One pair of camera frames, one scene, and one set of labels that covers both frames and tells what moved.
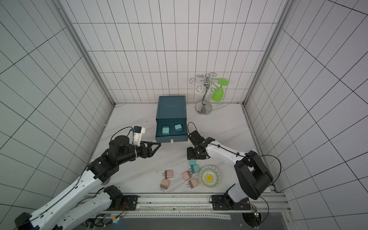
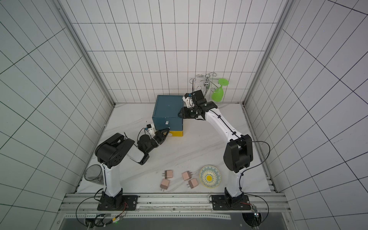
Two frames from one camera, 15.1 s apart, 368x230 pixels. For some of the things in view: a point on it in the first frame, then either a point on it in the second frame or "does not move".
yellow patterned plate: [210, 176] does not move
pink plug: [186, 175] does not move
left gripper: [150, 153] -> [161, 135]
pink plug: [193, 183] does not move
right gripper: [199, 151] -> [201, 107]
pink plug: [168, 174] does not move
